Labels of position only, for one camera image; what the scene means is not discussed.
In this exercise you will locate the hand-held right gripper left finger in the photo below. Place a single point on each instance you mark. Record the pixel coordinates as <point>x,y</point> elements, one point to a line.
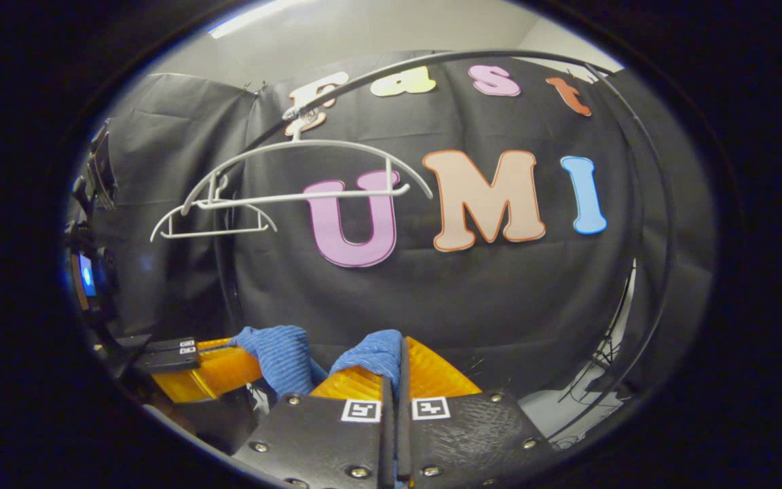
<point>385,448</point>

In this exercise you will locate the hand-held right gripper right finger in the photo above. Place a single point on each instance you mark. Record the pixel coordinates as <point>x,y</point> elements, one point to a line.
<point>404,441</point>

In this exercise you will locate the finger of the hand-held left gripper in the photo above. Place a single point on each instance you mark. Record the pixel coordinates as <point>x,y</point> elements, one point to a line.
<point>214,377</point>
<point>167,345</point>

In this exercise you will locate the white plastic hanger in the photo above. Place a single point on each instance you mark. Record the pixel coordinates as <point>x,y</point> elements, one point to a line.
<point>214,233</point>

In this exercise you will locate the white hanger with taped hook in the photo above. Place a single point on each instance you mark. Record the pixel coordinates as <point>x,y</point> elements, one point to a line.
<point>309,142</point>

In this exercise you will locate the black metal clothes rack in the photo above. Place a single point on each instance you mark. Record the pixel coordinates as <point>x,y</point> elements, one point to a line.
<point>486,52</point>

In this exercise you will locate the black backdrop cloth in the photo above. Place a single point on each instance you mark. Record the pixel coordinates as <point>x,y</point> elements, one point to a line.
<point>499,305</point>

